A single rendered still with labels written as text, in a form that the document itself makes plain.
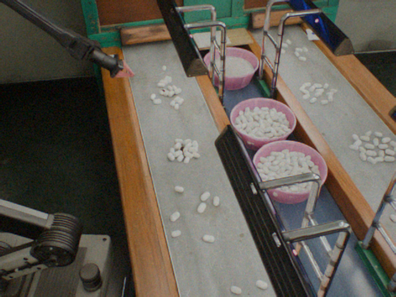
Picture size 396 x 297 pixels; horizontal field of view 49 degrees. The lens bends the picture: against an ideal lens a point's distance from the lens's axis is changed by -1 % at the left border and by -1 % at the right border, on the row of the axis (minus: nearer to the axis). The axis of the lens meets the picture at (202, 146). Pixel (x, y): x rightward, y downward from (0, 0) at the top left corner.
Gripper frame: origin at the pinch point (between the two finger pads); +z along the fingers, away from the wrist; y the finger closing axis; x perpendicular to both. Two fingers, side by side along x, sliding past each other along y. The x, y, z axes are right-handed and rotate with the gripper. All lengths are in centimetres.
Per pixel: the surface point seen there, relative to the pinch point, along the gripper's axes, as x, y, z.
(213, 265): 2, -89, 18
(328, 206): -23, -72, 58
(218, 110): -12.7, -19.8, 31.4
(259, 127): -19, -30, 46
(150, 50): 1.5, 39.2, 17.3
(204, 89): -11.6, -3.9, 29.8
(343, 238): -38, -108, 16
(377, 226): -36, -94, 48
